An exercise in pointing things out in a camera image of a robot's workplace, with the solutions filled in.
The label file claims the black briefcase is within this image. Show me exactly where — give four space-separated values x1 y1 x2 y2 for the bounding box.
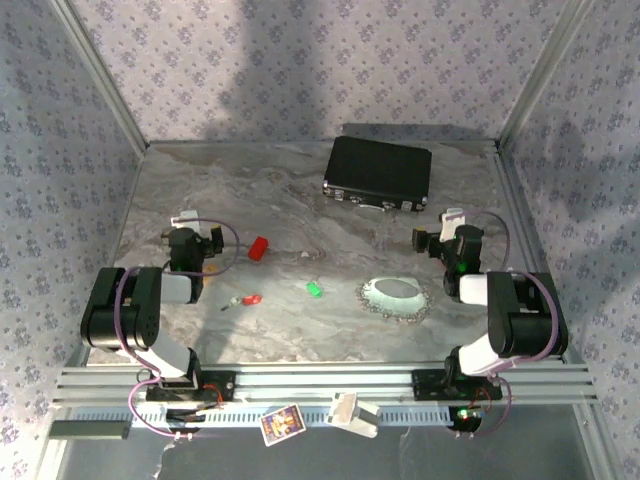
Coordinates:
322 135 433 215

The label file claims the aluminium frame rail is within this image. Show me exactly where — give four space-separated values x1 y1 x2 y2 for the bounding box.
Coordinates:
74 142 150 366
492 139 591 366
147 139 501 150

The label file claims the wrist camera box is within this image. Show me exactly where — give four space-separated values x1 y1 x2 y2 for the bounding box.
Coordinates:
438 208 468 244
170 210 201 233

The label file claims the aluminium frame post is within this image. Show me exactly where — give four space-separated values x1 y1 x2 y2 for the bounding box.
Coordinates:
49 0 150 150
497 0 599 149

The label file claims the circuit board with LED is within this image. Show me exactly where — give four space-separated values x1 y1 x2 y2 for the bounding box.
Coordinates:
449 405 484 431

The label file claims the colourful playing card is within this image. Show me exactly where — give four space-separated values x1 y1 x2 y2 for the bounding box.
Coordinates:
259 403 306 447

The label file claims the dark grey bar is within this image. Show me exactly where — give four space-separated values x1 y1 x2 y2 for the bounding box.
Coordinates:
48 419 130 441

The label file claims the wide aluminium base rail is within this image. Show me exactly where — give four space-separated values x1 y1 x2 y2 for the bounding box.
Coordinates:
54 362 599 409

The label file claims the silver beaded necklace ring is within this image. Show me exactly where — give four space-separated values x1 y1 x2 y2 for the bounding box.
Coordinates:
354 275 434 324

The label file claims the slotted cable duct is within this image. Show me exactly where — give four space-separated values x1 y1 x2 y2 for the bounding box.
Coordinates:
69 404 484 427

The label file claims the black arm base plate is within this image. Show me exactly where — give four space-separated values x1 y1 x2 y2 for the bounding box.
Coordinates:
410 368 503 401
144 370 236 404

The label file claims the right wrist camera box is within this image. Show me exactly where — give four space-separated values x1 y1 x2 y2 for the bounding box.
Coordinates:
438 208 468 244

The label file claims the key with red tag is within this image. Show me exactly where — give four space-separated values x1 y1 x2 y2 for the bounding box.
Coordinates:
221 293 264 312

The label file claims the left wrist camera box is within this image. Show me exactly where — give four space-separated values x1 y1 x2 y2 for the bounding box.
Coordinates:
170 210 201 233

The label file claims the red block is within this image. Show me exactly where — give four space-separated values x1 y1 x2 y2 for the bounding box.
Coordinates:
247 236 271 263

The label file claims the white plastic bracket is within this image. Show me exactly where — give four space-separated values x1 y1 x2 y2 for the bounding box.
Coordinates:
324 392 381 440

